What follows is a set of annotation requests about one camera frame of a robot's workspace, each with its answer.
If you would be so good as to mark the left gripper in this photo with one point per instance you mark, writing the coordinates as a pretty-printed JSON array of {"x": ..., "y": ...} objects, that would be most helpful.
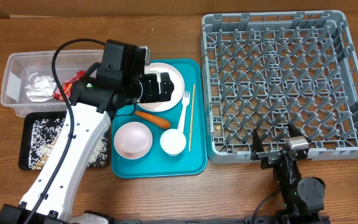
[{"x": 167, "y": 88}]

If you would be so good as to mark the white round plate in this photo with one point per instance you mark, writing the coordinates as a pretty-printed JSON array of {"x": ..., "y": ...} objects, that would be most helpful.
[{"x": 178, "y": 82}]

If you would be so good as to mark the pink bowl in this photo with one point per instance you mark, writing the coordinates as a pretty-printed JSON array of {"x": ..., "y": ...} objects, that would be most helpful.
[{"x": 133, "y": 140}]

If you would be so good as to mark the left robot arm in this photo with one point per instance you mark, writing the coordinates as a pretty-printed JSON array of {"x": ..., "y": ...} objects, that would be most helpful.
[{"x": 91, "y": 108}]

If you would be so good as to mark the peanut shells and rice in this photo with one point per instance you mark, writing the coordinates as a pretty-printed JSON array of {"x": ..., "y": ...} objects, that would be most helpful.
[{"x": 43, "y": 136}]

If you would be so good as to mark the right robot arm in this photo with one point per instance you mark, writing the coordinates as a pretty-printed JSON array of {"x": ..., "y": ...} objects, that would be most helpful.
[{"x": 303, "y": 197}]

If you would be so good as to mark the grey dishwasher rack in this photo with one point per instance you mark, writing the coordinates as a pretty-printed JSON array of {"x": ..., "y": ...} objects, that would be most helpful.
[{"x": 267, "y": 69}]

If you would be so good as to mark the wooden chopstick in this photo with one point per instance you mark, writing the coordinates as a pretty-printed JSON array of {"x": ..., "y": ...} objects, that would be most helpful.
[{"x": 192, "y": 115}]

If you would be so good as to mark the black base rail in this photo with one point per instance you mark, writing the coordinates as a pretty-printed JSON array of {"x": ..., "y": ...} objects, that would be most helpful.
[{"x": 197, "y": 221}]

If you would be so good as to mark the black tray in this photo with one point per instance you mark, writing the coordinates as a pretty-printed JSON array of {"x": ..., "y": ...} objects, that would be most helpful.
[{"x": 28, "y": 122}]

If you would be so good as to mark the orange carrot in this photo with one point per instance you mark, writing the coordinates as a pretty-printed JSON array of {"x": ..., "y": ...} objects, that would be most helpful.
[{"x": 156, "y": 120}]

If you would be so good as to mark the clear plastic bin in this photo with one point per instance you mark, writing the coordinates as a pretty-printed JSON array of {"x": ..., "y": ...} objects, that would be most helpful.
[{"x": 23, "y": 68}]

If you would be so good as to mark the white plastic fork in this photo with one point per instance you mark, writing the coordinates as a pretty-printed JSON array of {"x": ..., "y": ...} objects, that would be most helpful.
[{"x": 185, "y": 102}]

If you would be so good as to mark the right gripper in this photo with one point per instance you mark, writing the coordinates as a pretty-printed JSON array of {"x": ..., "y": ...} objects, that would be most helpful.
[{"x": 273, "y": 156}]

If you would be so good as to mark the white napkin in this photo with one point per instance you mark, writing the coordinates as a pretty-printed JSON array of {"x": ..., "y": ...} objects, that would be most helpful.
[{"x": 42, "y": 90}]

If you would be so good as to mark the red snack wrapper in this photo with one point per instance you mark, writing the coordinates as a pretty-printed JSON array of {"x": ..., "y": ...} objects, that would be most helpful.
[{"x": 67, "y": 85}]

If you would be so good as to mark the teal serving tray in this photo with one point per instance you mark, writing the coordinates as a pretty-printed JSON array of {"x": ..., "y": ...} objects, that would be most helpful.
[{"x": 157, "y": 163}]

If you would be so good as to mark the white cup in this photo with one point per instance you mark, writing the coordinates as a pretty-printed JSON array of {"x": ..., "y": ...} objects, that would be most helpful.
[{"x": 173, "y": 142}]

